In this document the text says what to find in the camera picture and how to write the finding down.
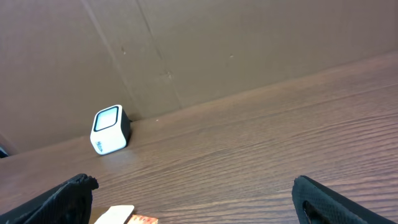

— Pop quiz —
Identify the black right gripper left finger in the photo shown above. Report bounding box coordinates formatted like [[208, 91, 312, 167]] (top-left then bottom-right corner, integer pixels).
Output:
[[1, 174, 99, 224]]

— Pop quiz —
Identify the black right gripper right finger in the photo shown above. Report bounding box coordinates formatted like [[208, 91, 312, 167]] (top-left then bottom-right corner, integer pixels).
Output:
[[292, 175, 394, 224]]

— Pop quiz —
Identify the brown snack pouch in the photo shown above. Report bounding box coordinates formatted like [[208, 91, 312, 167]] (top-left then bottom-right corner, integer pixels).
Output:
[[89, 205, 134, 224]]

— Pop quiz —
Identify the orange tissue pack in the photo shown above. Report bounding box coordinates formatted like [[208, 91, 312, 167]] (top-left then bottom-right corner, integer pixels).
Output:
[[127, 215, 159, 224]]

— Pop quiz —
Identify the white barcode scanner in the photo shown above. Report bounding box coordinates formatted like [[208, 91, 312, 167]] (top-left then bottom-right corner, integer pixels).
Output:
[[90, 105, 131, 156]]

